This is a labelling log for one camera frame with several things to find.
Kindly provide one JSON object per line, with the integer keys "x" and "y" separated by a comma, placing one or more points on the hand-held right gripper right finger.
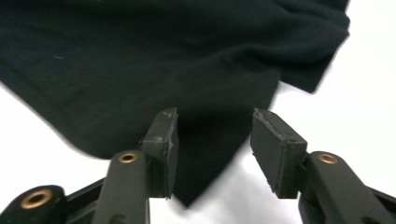
{"x": 280, "y": 155}

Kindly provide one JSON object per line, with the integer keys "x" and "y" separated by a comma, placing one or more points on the white table cover sheet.
{"x": 358, "y": 124}

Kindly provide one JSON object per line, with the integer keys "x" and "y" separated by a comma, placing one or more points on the black sleeveless shirt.
{"x": 155, "y": 62}

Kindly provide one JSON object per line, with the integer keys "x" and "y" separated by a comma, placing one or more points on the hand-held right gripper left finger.
{"x": 127, "y": 186}

